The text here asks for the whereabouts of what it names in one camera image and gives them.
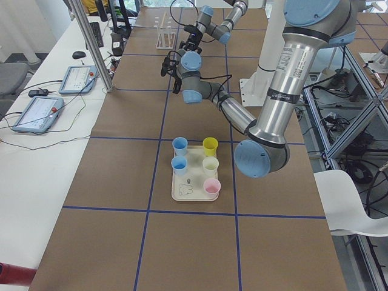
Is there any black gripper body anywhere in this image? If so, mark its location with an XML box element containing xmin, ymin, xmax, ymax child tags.
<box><xmin>181</xmin><ymin>25</ymin><xmax>202</xmax><ymax>53</ymax></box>
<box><xmin>160</xmin><ymin>53</ymin><xmax>181</xmax><ymax>79</ymax></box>

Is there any light blue cup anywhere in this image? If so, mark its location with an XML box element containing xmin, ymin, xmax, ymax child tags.
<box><xmin>172</xmin><ymin>136</ymin><xmax>188</xmax><ymax>156</ymax></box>

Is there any pink cup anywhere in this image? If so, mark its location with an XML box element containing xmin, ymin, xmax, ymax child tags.
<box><xmin>203</xmin><ymin>178</ymin><xmax>221</xmax><ymax>195</ymax></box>

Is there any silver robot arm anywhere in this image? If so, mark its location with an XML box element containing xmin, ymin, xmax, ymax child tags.
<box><xmin>179</xmin><ymin>0</ymin><xmax>249</xmax><ymax>54</ymax></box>
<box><xmin>161</xmin><ymin>1</ymin><xmax>358</xmax><ymax>178</ymax></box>

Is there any yellow cup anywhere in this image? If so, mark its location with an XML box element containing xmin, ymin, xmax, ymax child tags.
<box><xmin>202</xmin><ymin>137</ymin><xmax>218</xmax><ymax>156</ymax></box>

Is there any cream white cup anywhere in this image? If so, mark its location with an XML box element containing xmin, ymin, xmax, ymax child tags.
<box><xmin>202</xmin><ymin>156</ymin><xmax>219</xmax><ymax>176</ymax></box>

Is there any black keyboard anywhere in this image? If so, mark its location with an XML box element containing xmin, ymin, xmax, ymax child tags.
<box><xmin>89</xmin><ymin>22</ymin><xmax>104</xmax><ymax>48</ymax></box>

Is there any black computer mouse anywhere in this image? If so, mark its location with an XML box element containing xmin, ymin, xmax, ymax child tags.
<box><xmin>72</xmin><ymin>51</ymin><xmax>86</xmax><ymax>59</ymax></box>

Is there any far teach pendant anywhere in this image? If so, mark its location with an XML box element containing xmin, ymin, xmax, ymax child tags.
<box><xmin>58</xmin><ymin>65</ymin><xmax>98</xmax><ymax>95</ymax></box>

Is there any teach pendant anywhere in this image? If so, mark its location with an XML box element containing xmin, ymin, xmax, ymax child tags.
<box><xmin>11</xmin><ymin>96</ymin><xmax>64</xmax><ymax>134</ymax></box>
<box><xmin>58</xmin><ymin>65</ymin><xmax>98</xmax><ymax>95</ymax></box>

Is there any cream rabbit tray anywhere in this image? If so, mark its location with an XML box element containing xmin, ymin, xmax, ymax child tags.
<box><xmin>171</xmin><ymin>145</ymin><xmax>219</xmax><ymax>202</ymax></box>

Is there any near teach pendant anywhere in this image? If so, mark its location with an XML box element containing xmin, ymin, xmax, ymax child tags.
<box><xmin>11</xmin><ymin>96</ymin><xmax>64</xmax><ymax>134</ymax></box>

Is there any white chair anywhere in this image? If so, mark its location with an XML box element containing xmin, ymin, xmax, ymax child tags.
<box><xmin>314</xmin><ymin>170</ymin><xmax>387</xmax><ymax>237</ymax></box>

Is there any red cylinder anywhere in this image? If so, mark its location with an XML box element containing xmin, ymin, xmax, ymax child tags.
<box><xmin>0</xmin><ymin>263</ymin><xmax>37</xmax><ymax>287</ymax></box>

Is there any white wire cup rack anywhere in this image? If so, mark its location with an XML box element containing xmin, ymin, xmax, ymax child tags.
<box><xmin>155</xmin><ymin>12</ymin><xmax>176</xmax><ymax>50</ymax></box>

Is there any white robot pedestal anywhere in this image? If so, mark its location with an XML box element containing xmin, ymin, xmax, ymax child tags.
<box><xmin>239</xmin><ymin>0</ymin><xmax>286</xmax><ymax>107</ymax></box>

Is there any aluminium frame post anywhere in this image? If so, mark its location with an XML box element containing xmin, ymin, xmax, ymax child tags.
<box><xmin>69</xmin><ymin>0</ymin><xmax>113</xmax><ymax>93</ymax></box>

